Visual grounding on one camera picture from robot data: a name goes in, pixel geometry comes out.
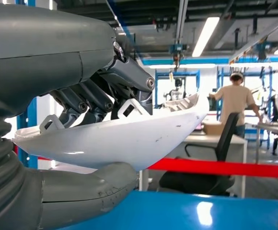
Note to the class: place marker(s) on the cardboard box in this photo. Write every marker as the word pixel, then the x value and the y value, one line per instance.
pixel 213 128

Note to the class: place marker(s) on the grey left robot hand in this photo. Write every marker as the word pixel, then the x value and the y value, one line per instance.
pixel 45 38

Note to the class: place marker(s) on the white desk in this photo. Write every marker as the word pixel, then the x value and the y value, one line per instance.
pixel 196 139

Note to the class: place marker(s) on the blue gantry frame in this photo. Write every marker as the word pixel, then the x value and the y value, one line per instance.
pixel 177 73

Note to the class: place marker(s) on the person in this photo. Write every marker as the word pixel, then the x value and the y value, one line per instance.
pixel 235 101

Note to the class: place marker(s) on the grey metal table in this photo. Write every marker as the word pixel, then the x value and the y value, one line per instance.
pixel 270 127

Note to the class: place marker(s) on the black office chair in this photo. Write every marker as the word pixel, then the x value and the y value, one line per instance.
pixel 196 184

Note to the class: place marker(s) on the red barrier belt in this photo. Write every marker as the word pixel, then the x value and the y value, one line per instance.
pixel 225 168

